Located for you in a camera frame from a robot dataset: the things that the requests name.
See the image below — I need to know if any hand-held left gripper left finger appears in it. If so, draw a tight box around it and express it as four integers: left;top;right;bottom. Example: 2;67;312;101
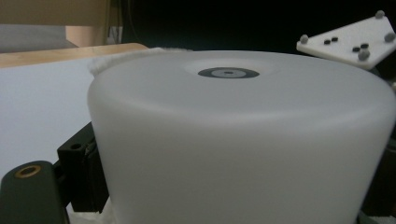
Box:
57;121;110;214

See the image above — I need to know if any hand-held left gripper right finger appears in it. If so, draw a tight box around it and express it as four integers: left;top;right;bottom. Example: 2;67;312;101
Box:
362;130;396;217

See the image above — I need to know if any wooden table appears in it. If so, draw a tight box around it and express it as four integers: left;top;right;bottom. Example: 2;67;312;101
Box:
0;42;149;69

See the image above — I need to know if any black curtain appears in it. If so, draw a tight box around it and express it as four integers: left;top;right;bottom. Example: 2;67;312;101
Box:
120;0;396;54

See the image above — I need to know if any white plastic cup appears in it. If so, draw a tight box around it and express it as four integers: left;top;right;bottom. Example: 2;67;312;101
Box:
87;49;396;224

